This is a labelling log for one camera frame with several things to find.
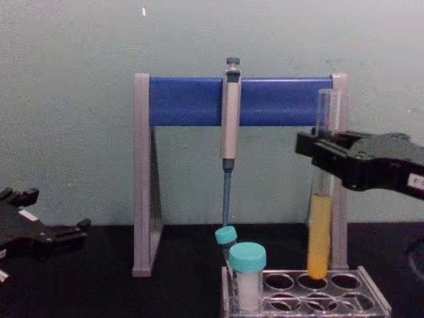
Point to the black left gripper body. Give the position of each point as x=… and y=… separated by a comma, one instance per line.
x=23, y=232

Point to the black table cloth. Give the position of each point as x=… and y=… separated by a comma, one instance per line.
x=99, y=291

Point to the grey stand with blue bar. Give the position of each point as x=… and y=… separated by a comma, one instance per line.
x=198, y=102

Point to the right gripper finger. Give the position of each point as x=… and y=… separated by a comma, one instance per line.
x=341, y=160
x=306, y=144

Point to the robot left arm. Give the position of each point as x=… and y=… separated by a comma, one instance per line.
x=2, y=275

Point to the glass test tube orange liquid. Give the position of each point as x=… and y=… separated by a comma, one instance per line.
x=318, y=238

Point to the clear plastic tube rack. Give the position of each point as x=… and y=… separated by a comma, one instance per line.
x=344, y=298

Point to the grey pipette with blue tip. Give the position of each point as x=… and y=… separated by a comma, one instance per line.
x=230, y=126

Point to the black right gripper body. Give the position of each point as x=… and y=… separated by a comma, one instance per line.
x=391, y=162

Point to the small tube with teal cap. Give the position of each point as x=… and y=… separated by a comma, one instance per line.
x=226, y=236

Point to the large tube with teal cap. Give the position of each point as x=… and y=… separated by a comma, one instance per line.
x=247, y=275

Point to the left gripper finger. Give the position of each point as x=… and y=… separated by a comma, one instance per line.
x=71, y=233
x=20, y=196

